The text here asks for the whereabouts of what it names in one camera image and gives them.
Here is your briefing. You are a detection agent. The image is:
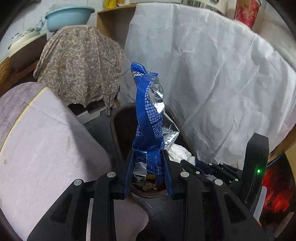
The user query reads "blue foil snack wrapper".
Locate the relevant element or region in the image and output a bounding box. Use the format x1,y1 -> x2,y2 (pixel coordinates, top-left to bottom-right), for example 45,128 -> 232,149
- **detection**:
130,62 -> 179,189

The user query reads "black trash bin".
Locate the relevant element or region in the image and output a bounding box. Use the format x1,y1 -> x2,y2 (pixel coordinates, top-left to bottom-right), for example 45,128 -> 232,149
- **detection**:
110,103 -> 195,198

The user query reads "white sheet cover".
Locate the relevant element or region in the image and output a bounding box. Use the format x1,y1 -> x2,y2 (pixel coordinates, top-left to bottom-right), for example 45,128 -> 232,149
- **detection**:
118,3 -> 295,168

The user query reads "floral patterned cloth cover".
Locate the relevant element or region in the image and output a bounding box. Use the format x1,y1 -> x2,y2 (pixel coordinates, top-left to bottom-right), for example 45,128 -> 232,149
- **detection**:
33,25 -> 125,115

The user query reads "red paper cup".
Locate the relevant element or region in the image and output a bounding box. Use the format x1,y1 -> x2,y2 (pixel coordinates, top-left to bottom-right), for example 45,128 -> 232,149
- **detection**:
233,0 -> 261,29

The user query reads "brown white rice cooker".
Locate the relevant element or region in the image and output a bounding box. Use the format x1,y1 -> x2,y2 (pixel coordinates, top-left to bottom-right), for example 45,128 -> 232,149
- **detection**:
9,31 -> 47,72

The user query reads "light blue plastic basin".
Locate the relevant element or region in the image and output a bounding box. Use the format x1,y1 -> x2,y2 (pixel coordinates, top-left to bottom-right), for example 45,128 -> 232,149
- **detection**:
45,6 -> 95,32

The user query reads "wooden shelf cabinet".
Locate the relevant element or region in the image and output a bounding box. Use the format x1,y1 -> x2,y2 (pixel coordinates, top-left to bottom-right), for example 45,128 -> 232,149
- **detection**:
96,4 -> 137,49

